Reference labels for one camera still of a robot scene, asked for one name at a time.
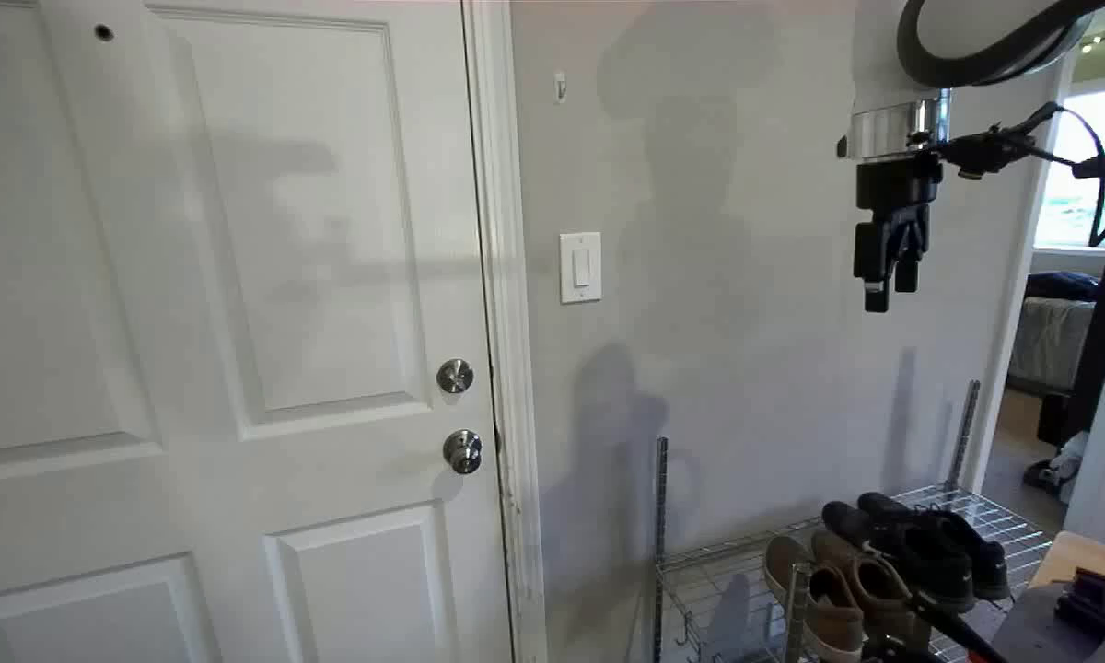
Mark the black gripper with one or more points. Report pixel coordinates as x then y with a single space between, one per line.
901 187

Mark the white rocker light switch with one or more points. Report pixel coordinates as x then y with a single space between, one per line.
578 265

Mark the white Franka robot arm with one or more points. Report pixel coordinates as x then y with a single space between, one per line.
943 40

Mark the silver deadbolt thumb turn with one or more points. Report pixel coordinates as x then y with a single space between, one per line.
453 378

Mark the bed with dark bedding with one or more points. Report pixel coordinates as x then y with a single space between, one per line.
1050 332

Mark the bright window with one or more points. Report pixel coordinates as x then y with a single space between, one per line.
1088 187

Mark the black shoe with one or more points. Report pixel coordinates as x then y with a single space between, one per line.
926 558
976 547

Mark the brown suede shoe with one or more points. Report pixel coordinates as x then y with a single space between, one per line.
816 602
884 591

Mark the black tripod leg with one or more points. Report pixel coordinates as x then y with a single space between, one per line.
950 621

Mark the silver round door knob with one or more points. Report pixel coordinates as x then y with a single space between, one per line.
463 452

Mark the white panel door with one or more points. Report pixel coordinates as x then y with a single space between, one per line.
209 243

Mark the small dark door peephole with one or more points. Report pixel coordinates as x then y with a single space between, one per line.
105 30

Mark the small white wall hook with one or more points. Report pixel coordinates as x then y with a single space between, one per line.
560 85

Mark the white door frame trim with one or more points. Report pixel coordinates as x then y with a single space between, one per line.
513 306

